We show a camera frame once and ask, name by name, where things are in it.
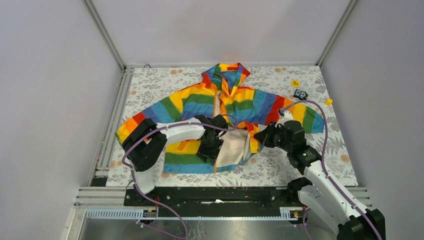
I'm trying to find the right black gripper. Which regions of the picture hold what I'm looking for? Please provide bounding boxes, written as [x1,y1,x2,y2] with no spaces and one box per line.
[254,121,293,153]

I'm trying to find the yellow round token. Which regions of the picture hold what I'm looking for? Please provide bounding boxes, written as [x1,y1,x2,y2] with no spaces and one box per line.
[290,79,301,88]

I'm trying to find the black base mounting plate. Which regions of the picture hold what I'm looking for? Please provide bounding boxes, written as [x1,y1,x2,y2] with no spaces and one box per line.
[123,186,307,216]

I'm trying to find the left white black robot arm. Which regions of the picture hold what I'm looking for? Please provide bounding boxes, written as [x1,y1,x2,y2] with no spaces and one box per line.
[121,115,230,206]

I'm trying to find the perforated aluminium rail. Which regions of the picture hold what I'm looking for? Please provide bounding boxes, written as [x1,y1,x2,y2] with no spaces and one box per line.
[85,207,304,221]

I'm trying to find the small yellow cube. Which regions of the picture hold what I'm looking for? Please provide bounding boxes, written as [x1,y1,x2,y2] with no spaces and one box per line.
[325,98,333,106]

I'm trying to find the floral patterned table mat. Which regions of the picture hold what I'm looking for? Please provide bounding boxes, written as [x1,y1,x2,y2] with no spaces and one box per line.
[122,65,358,187]

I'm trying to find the rainbow striped hooded jacket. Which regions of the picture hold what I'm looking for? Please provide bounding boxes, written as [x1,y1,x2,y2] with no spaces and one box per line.
[115,63,324,174]

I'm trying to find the small black printed card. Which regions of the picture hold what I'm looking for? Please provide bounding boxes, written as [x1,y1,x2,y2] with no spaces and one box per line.
[293,89,309,101]

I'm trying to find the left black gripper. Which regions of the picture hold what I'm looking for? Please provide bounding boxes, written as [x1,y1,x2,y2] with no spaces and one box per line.
[197,135,223,164]

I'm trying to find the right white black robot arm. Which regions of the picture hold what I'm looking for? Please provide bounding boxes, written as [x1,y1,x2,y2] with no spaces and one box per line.
[254,120,386,240]

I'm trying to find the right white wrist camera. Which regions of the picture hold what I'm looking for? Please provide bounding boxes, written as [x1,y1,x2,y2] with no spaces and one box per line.
[277,108,294,125]

